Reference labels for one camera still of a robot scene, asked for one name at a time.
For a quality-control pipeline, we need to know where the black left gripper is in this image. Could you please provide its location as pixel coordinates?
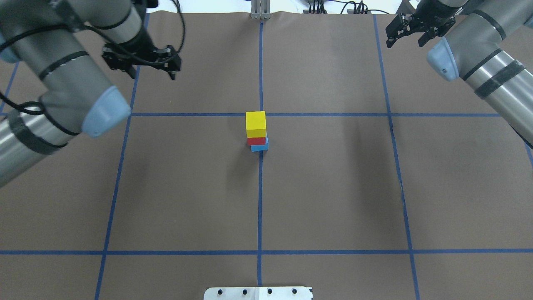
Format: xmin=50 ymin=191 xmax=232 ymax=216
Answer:
xmin=102 ymin=29 xmax=182 ymax=80

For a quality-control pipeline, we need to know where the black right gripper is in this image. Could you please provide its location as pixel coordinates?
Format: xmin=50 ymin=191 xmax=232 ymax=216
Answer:
xmin=385 ymin=0 xmax=456 ymax=49

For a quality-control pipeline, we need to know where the yellow foam block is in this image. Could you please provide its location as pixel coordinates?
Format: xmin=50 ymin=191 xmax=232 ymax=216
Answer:
xmin=245 ymin=111 xmax=267 ymax=138

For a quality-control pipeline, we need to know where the red foam block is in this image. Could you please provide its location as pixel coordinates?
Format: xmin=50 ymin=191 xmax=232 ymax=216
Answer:
xmin=246 ymin=137 xmax=268 ymax=146

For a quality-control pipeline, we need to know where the blue foam block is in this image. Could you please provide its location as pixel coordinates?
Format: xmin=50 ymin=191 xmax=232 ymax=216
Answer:
xmin=251 ymin=135 xmax=269 ymax=152

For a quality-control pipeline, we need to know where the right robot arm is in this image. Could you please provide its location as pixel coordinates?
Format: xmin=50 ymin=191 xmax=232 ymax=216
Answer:
xmin=385 ymin=0 xmax=533 ymax=147

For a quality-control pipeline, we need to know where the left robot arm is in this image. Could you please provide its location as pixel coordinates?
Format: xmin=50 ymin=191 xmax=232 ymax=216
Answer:
xmin=0 ymin=0 xmax=182 ymax=186

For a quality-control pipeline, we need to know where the aluminium frame post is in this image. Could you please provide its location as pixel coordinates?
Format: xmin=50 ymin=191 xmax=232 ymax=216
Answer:
xmin=249 ymin=0 xmax=271 ymax=20

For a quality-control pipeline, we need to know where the white camera mast with base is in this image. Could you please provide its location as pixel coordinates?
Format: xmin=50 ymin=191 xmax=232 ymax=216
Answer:
xmin=203 ymin=286 xmax=314 ymax=300

